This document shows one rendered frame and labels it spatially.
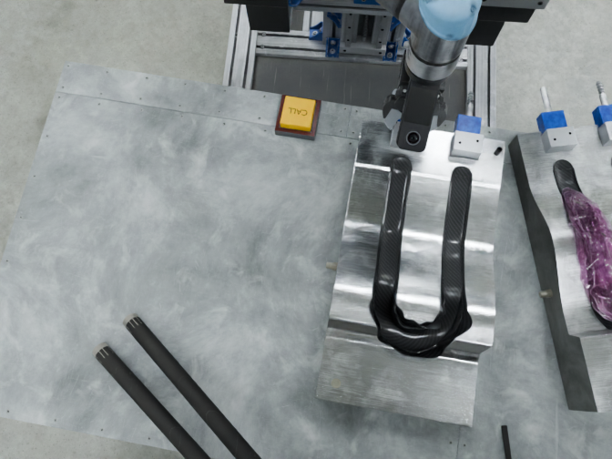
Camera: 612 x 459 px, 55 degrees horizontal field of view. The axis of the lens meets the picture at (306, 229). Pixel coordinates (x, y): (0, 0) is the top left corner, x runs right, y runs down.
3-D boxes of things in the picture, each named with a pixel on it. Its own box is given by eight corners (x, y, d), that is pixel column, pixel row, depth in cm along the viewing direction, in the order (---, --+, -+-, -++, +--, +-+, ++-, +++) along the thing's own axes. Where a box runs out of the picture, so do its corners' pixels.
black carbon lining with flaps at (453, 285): (388, 158, 108) (395, 137, 99) (476, 172, 107) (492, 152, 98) (359, 349, 99) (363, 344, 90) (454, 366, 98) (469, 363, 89)
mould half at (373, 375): (358, 138, 116) (364, 107, 103) (490, 159, 115) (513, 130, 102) (314, 397, 104) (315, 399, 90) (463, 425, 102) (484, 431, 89)
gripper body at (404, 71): (443, 75, 99) (460, 33, 87) (436, 121, 96) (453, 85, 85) (397, 68, 99) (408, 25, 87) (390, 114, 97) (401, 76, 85)
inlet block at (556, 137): (525, 96, 115) (535, 82, 110) (550, 93, 115) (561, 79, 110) (540, 158, 112) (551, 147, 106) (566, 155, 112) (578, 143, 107)
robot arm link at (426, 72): (460, 71, 80) (401, 62, 81) (453, 87, 85) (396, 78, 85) (466, 24, 82) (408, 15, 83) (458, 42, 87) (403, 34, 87)
